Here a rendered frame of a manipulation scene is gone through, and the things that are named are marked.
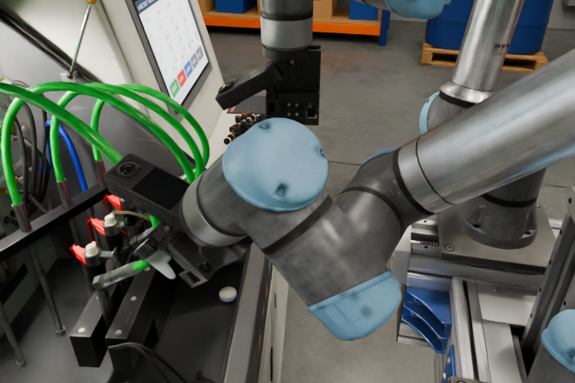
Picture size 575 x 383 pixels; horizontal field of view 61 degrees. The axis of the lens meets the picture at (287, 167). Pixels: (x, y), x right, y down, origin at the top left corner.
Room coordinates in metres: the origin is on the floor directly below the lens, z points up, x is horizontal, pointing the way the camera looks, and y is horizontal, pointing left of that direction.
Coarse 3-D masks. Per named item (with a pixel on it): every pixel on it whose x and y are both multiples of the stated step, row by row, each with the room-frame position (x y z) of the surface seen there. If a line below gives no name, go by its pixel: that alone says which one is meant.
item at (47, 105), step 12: (0, 84) 0.56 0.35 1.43; (12, 96) 0.55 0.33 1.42; (24, 96) 0.55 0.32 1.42; (36, 96) 0.55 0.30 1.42; (48, 108) 0.54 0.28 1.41; (60, 108) 0.54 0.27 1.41; (72, 120) 0.53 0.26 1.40; (84, 132) 0.52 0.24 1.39; (96, 132) 0.53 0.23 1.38; (96, 144) 0.52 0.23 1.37; (108, 144) 0.52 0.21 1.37; (108, 156) 0.51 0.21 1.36; (120, 156) 0.51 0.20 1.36; (144, 264) 0.50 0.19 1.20
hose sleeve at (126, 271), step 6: (126, 264) 0.52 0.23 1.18; (132, 264) 0.51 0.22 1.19; (114, 270) 0.53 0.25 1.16; (120, 270) 0.52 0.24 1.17; (126, 270) 0.51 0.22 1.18; (132, 270) 0.51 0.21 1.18; (102, 276) 0.53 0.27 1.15; (108, 276) 0.53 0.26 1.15; (114, 276) 0.52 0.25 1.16; (120, 276) 0.52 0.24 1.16; (126, 276) 0.51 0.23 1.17; (102, 282) 0.53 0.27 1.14; (108, 282) 0.52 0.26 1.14; (114, 282) 0.52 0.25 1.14
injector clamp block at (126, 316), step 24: (120, 288) 0.70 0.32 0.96; (144, 288) 0.68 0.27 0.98; (168, 288) 0.78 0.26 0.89; (96, 312) 0.62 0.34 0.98; (120, 312) 0.62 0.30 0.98; (144, 312) 0.64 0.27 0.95; (168, 312) 0.75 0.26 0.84; (72, 336) 0.57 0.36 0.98; (96, 336) 0.58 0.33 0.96; (120, 336) 0.57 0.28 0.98; (144, 336) 0.63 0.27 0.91; (96, 360) 0.57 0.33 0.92; (120, 360) 0.56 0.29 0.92
